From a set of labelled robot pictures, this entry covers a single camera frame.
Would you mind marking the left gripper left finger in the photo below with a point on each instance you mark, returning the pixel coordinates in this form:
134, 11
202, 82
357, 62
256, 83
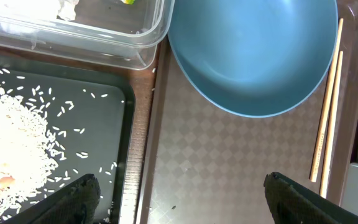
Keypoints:
74, 203

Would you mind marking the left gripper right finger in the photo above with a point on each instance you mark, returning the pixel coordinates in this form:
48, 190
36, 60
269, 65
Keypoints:
291, 203

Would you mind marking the wooden chopstick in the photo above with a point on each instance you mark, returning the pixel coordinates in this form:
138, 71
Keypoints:
331, 129
326, 106

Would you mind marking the dark blue plate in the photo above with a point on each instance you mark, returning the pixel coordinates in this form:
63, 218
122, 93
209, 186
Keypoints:
254, 58

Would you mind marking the white tissue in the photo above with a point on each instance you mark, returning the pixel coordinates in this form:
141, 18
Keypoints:
43, 9

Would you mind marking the yellow green snack wrapper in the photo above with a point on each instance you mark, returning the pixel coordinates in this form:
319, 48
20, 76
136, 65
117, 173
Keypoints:
128, 1

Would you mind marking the black waste tray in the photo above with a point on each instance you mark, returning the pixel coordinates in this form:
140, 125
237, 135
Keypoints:
49, 69

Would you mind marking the spilled rice grains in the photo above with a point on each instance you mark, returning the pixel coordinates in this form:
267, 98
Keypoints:
52, 131

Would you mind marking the dark brown serving tray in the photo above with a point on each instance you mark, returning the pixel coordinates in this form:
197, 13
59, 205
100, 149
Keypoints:
205, 165

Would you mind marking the clear plastic bin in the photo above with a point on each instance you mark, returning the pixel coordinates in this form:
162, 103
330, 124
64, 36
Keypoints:
105, 32

